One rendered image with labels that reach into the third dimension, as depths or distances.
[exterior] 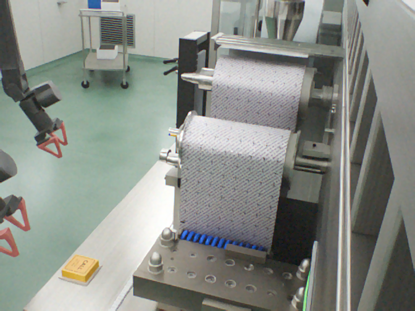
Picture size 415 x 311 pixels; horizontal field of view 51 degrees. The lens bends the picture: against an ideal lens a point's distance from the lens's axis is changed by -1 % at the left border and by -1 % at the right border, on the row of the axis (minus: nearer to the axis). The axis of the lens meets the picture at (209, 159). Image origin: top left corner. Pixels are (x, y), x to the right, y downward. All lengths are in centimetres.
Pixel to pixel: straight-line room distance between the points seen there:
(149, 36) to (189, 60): 582
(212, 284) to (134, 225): 47
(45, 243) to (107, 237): 157
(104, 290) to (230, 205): 38
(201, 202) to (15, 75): 70
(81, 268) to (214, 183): 41
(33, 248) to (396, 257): 268
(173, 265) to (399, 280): 79
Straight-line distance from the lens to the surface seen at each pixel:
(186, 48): 130
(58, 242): 286
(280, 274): 102
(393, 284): 26
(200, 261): 103
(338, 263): 41
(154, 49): 712
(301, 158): 101
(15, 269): 272
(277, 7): 161
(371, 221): 42
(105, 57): 603
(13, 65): 143
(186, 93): 133
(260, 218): 104
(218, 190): 103
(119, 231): 135
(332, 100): 120
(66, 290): 117
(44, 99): 144
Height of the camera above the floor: 168
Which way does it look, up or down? 26 degrees down
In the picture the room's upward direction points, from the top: 4 degrees clockwise
